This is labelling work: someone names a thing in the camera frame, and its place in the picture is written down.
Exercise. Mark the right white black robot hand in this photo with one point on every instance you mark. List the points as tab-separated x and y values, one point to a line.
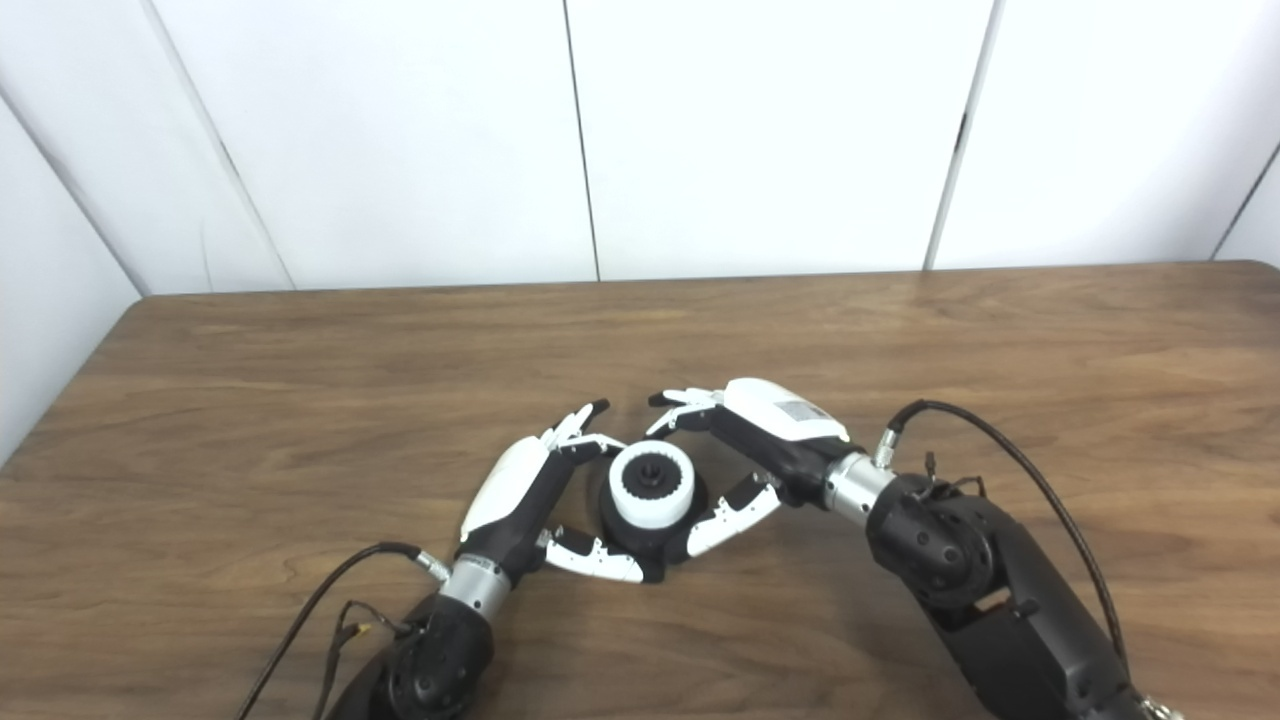
790	425

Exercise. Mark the round black plastic part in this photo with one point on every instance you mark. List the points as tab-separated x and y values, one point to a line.
650	552

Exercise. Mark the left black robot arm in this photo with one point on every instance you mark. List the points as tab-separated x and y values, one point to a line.
440	660

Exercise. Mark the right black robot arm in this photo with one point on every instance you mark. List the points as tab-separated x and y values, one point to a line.
960	560

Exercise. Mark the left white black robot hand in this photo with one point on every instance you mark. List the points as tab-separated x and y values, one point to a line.
510	490

